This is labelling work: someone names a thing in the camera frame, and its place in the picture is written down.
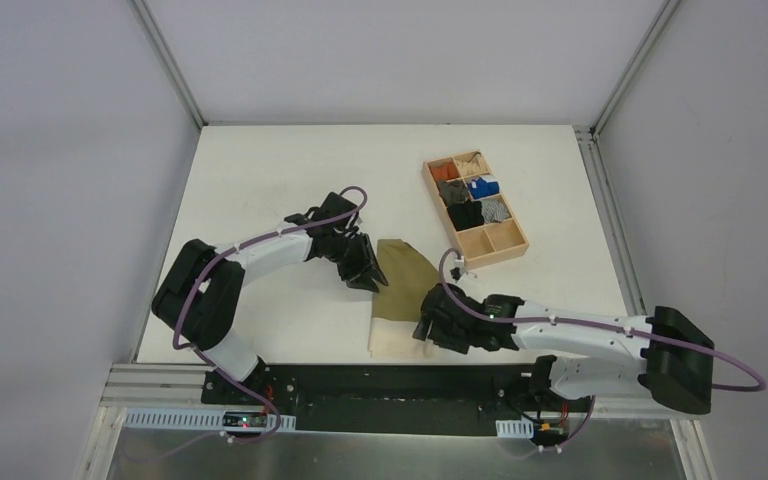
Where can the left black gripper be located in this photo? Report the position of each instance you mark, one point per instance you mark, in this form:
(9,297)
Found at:
(355,257)

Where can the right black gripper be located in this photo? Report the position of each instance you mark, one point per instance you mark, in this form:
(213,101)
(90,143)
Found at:
(438,321)

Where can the olive and cream underwear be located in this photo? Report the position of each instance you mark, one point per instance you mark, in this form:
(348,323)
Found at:
(395,310)

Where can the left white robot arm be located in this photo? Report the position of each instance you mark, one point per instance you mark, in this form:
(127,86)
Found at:
(199,295)

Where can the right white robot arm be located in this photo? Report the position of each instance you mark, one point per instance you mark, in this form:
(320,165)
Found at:
(583,355)

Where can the black rolled underwear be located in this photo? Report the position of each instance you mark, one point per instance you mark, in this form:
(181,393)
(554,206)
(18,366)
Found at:
(465,216)

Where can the dark grey rolled underwear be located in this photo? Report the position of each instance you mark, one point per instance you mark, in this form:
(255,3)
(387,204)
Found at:
(453,192)

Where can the orange rolled underwear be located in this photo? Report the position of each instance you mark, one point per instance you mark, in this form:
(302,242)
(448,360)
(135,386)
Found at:
(444,171)

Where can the grey striped rolled underwear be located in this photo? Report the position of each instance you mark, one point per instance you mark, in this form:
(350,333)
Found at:
(494,211)

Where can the blue rolled underwear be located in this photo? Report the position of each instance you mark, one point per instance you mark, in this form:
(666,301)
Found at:
(483,186)

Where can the beige rolled underwear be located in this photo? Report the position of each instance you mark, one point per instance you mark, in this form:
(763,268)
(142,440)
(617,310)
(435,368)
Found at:
(471,164)

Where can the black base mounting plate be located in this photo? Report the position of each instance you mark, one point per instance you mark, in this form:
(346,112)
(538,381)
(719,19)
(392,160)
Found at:
(448,400)

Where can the right white cable duct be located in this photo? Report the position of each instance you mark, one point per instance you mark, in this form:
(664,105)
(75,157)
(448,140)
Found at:
(515,429)

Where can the white cable duct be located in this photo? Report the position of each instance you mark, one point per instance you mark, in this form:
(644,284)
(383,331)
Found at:
(515,429)
(233,421)

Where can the left white cable duct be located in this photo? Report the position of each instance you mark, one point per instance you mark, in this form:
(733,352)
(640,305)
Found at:
(233,421)

